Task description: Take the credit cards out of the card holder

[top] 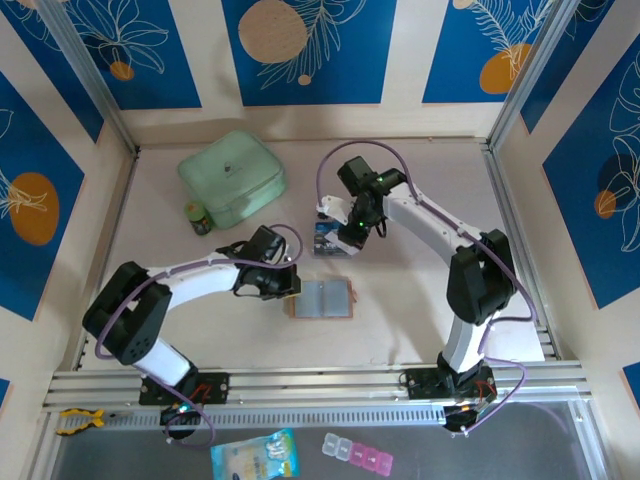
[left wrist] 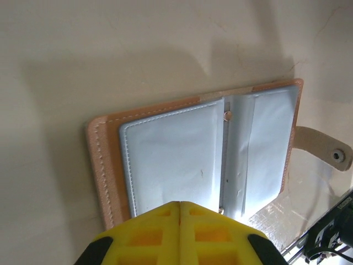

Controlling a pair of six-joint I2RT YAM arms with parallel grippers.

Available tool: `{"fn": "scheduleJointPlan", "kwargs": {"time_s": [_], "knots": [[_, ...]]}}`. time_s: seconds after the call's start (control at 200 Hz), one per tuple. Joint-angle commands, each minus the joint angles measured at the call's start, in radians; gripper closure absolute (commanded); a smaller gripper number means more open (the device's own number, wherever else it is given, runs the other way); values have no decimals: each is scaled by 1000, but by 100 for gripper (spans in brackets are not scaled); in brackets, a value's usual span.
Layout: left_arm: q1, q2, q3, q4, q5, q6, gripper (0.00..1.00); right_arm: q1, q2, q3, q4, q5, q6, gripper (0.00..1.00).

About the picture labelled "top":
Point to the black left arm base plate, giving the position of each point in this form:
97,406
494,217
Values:
215,387

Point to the blue snack packet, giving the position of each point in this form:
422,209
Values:
255,455

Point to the aluminium mounting rail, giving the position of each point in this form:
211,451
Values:
310,385

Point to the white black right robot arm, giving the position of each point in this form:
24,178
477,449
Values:
425,220

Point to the grey metal sheet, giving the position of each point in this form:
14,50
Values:
125,460

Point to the blue credit card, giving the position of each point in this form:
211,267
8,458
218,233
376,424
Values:
322,230

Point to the small green-lidded jar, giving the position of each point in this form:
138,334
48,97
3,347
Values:
198,220

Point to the aluminium side rail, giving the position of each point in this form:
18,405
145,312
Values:
502,190
116,225

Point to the brown leather card holder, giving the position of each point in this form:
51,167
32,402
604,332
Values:
345,300

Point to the green translucent zip pouch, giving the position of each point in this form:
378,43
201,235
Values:
230,175

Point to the aluminium corner post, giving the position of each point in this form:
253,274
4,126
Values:
532,75
91,75

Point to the white pink pill organizer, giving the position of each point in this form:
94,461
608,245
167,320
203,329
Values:
357,452

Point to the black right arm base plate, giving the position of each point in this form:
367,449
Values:
420,385

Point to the black controller board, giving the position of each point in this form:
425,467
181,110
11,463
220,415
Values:
172,414
460,417

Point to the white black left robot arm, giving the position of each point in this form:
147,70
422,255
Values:
200,280

